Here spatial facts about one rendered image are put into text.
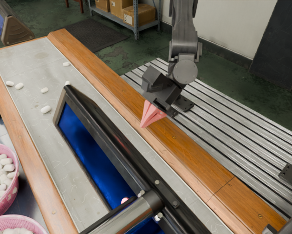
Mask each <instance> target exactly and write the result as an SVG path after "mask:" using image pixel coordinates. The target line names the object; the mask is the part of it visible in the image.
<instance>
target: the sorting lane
mask: <svg viewBox="0 0 292 234"><path fill-rule="evenodd" d="M66 62H69V63H70V61H69V60H68V59H67V58H66V57H65V56H64V55H63V54H62V53H61V52H60V51H59V50H58V49H57V48H56V47H55V46H54V45H53V44H52V43H51V42H50V40H49V39H48V38H47V37H45V38H42V39H38V40H34V41H31V42H27V43H24V44H20V45H16V46H12V47H9V48H6V49H2V50H0V76H1V78H2V80H3V82H4V84H5V86H6V88H7V90H8V92H9V94H10V96H11V98H12V100H13V102H14V104H15V106H16V108H17V110H18V112H19V114H20V116H21V118H22V120H23V122H24V124H25V126H26V128H27V130H28V132H29V134H30V136H31V138H32V140H33V142H34V144H35V146H36V148H37V150H38V152H39V154H40V156H41V158H42V160H43V162H44V164H45V166H46V168H47V170H48V172H49V174H50V176H51V178H52V180H53V182H54V184H55V186H56V188H57V190H58V192H59V194H60V196H61V198H62V200H63V202H64V204H65V206H66V208H67V210H68V212H69V214H70V216H71V218H72V220H73V222H74V224H75V226H76V228H77V230H78V232H79V233H80V232H82V231H83V230H85V229H86V228H87V227H89V226H90V225H91V224H93V223H95V222H96V221H97V220H99V219H100V218H102V217H103V216H105V215H106V214H108V211H107V210H106V208H105V206H104V205H103V203H102V202H101V200H100V199H99V197H98V195H97V194H96V192H95V190H94V189H93V187H92V186H91V184H90V182H89V181H88V179H87V178H86V176H85V174H84V173H83V172H82V170H81V168H80V166H79V165H78V163H77V161H76V160H75V158H74V157H73V155H72V153H71V152H70V150H69V149H68V147H67V146H66V144H65V142H64V141H63V139H62V137H61V136H60V134H59V133H58V131H57V129H56V128H55V126H54V124H53V122H52V119H53V116H54V113H55V110H56V107H57V104H58V101H59V98H60V95H61V92H62V89H63V87H64V86H65V83H66V81H70V83H71V84H70V85H72V86H73V87H75V88H76V89H78V90H79V91H81V92H82V93H83V94H85V95H86V96H88V97H89V98H91V99H92V100H93V101H95V102H96V104H97V105H98V106H99V107H100V108H101V109H102V111H103V112H104V113H105V114H106V115H107V116H108V117H109V118H110V120H111V121H112V122H113V123H114V124H115V125H116V126H117V127H118V128H119V129H120V130H121V132H122V133H123V134H124V135H125V136H126V137H127V138H128V140H129V141H130V142H131V143H132V144H133V145H134V146H135V147H136V149H137V150H138V151H139V152H140V153H141V154H142V155H143V156H144V158H145V159H146V160H147V161H148V162H149V163H150V164H151V165H152V167H153V168H154V169H155V170H156V171H157V172H158V173H159V175H160V176H161V177H162V178H163V179H164V180H165V181H166V182H167V184H168V185H169V186H170V187H171V188H172V189H173V190H174V191H175V192H176V193H177V194H178V196H179V197H180V198H181V199H182V200H183V201H184V202H185V203H186V205H187V206H188V207H189V208H190V209H191V210H192V211H193V212H194V214H195V215H196V216H197V217H198V218H199V219H200V220H201V222H202V223H203V224H204V225H205V226H206V227H207V228H208V229H209V231H210V232H211V233H212V234H234V233H233V232H232V231H231V230H230V229H229V228H228V227H227V226H226V225H225V224H224V223H223V222H222V221H221V220H220V219H219V218H218V217H217V216H216V214H215V213H214V212H213V211H212V210H211V209H210V208H209V207H208V206H207V205H206V204H205V203H204V202H203V201H202V200H201V199H200V198H199V197H198V196H197V195H196V193H195V192H194V191H193V190H192V189H191V188H190V187H189V186H188V185H187V184H186V183H185V182H184V181H183V180H182V179H181V178H180V177H179V176H178V175H177V173H175V172H174V171H173V170H172V169H171V167H169V166H168V165H167V163H166V162H165V161H164V160H163V159H162V158H161V157H160V156H159V155H158V154H157V153H156V152H155V151H154V150H153V149H152V148H151V147H150V146H149V145H148V143H147V142H146V141H145V140H144V139H143V138H142V137H141V136H140V135H139V134H138V133H137V132H136V131H135V130H134V129H133V128H132V127H131V126H130V125H129V123H128V122H127V121H126V120H125V119H124V118H123V117H122V116H121V115H120V114H119V113H118V112H117V111H116V110H115V109H114V108H113V107H112V106H111V105H110V104H109V102H108V101H107V100H106V99H105V98H104V97H103V96H102V95H101V94H100V93H99V92H98V91H97V90H96V89H95V88H94V87H93V86H92V85H91V84H90V82H89V81H88V80H87V79H86V78H85V77H84V76H83V75H82V74H81V73H80V72H79V71H78V70H77V69H76V68H75V67H74V66H73V65H72V64H71V63H70V65H69V66H63V63H66ZM6 81H10V82H13V83H14V85H13V86H9V85H6ZM19 83H22V84H23V85H24V86H23V87H22V88H20V89H19V90H17V89H16V88H15V86H16V85H17V84H19ZM45 87H46V88H48V91H47V92H45V93H41V90H42V89H43V88H45ZM46 106H50V107H51V110H50V111H48V112H47V113H41V109H42V108H44V107H46Z"/></svg>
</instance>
